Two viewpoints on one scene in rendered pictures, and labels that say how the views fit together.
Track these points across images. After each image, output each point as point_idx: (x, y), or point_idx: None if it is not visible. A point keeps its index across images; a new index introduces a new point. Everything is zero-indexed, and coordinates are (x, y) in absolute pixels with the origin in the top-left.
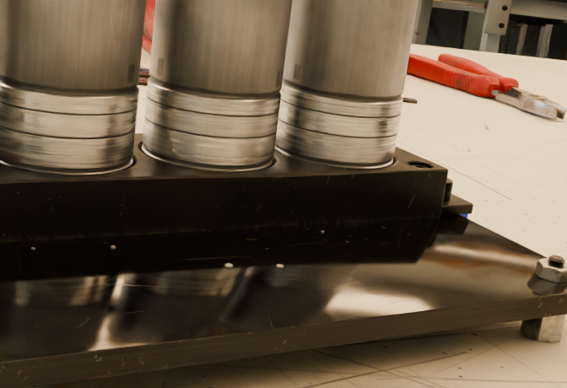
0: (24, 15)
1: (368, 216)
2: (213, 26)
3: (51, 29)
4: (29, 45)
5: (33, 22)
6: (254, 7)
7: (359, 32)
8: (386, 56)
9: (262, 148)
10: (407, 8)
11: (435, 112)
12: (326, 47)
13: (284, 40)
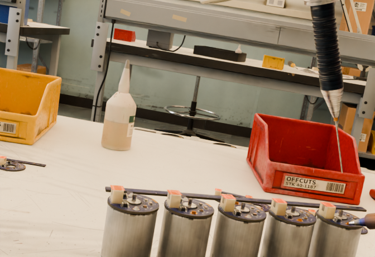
0: (222, 246)
1: None
2: (282, 251)
3: (230, 252)
4: (223, 256)
5: (225, 249)
6: (296, 246)
7: (335, 253)
8: None
9: None
10: (354, 245)
11: None
12: (322, 256)
13: (307, 255)
